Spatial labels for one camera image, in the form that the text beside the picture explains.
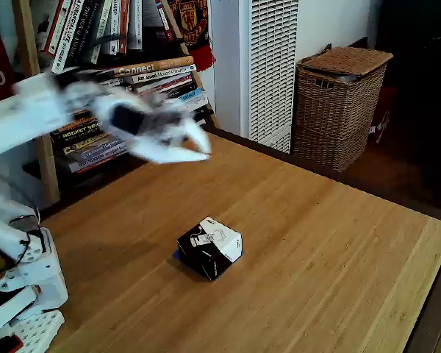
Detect black and white cardboard box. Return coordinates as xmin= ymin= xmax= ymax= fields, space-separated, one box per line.
xmin=176 ymin=215 xmax=243 ymax=282

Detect blue tape square target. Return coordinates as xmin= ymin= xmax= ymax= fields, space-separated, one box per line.
xmin=172 ymin=249 xmax=245 ymax=283

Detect blue book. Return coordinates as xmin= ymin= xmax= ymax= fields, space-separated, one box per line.
xmin=176 ymin=87 xmax=207 ymax=108

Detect lavender book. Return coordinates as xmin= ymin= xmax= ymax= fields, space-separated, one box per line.
xmin=68 ymin=141 xmax=130 ymax=174

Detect black purple book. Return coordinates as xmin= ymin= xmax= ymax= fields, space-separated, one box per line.
xmin=146 ymin=82 xmax=198 ymax=106

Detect white red edged book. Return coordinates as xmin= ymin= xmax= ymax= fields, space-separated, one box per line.
xmin=132 ymin=72 xmax=194 ymax=97

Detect black rocket science book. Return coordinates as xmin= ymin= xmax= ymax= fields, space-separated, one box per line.
xmin=51 ymin=118 xmax=106 ymax=143

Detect black yellow book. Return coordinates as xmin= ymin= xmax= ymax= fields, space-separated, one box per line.
xmin=62 ymin=134 xmax=126 ymax=156

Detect white Modern Romance book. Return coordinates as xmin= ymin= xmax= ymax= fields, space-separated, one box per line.
xmin=126 ymin=64 xmax=198 ymax=85

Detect tan Connect book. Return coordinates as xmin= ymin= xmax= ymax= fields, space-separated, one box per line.
xmin=95 ymin=55 xmax=195 ymax=78

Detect slim orange book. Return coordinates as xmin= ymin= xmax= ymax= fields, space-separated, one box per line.
xmin=117 ymin=0 xmax=132 ymax=54

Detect white book black label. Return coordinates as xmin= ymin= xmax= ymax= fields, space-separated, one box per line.
xmin=127 ymin=0 xmax=144 ymax=51

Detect white financial life book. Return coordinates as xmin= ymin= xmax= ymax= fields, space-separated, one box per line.
xmin=51 ymin=0 xmax=87 ymax=76

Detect white louvered heater unit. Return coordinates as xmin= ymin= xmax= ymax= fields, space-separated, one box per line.
xmin=209 ymin=0 xmax=301 ymax=154

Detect slim white book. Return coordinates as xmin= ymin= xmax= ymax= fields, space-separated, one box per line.
xmin=108 ymin=0 xmax=121 ymax=56

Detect black moral animal book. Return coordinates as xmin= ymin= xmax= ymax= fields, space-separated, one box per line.
xmin=64 ymin=0 xmax=98 ymax=65

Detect grey green book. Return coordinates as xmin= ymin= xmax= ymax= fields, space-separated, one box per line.
xmin=87 ymin=0 xmax=113 ymax=65

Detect red white leaning book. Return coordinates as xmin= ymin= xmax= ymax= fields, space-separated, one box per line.
xmin=154 ymin=0 xmax=176 ymax=41

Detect white book red stripe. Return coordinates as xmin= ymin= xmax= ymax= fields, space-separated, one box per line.
xmin=36 ymin=0 xmax=73 ymax=60

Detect red black football scarf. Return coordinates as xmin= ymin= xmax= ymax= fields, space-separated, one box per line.
xmin=168 ymin=0 xmax=216 ymax=73

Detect wooden ladder bookshelf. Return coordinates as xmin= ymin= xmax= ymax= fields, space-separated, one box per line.
xmin=12 ymin=0 xmax=221 ymax=207

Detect brown wicker basket with lid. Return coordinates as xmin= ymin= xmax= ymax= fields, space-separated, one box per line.
xmin=292 ymin=46 xmax=394 ymax=174

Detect red bag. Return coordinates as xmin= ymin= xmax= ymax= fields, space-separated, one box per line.
xmin=369 ymin=86 xmax=398 ymax=144

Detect red black small device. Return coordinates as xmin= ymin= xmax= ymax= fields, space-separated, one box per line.
xmin=0 ymin=334 xmax=25 ymax=353

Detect white perforated base plate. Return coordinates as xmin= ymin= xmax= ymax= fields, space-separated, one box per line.
xmin=7 ymin=308 xmax=65 ymax=353

